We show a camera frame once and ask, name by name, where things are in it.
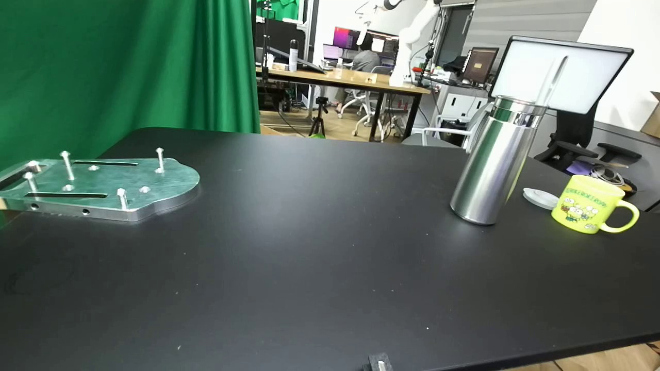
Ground stainless steel flask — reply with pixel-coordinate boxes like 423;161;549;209
447;95;549;228

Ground small black tripod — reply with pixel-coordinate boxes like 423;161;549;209
307;95;330;139

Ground wooden background table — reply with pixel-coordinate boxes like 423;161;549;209
254;66;433;145

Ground white chair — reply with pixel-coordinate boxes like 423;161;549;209
410;122;478;151

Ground seated background person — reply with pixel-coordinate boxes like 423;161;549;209
348;47;387;74

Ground pink screen monitor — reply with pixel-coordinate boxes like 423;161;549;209
333;26;363;51

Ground white drawer cabinet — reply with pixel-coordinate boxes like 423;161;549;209
431;81;494;133

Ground black bulky background equipment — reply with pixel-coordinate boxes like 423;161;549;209
254;19;307;68

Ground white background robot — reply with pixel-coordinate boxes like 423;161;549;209
353;0;441;89

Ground green hanging cloth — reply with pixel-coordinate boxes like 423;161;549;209
252;0;305;26

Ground dark brown framed screen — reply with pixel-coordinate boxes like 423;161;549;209
461;45;502;87

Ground tall dark background monitor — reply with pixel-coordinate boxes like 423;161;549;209
431;2;478;70

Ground small white oval lid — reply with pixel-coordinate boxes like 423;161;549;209
522;185;561;213

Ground black monitor stand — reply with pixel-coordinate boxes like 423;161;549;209
535;110;599;167

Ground yellow green printed mug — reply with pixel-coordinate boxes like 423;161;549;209
549;173;641;238

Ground green curtain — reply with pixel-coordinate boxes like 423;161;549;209
0;0;262;171

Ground large white screen monitor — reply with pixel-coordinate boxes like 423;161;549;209
490;36;635;118

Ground brown cardboard box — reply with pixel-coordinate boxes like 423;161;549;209
640;89;660;143

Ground metal base plate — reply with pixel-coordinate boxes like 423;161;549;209
0;155;203;228

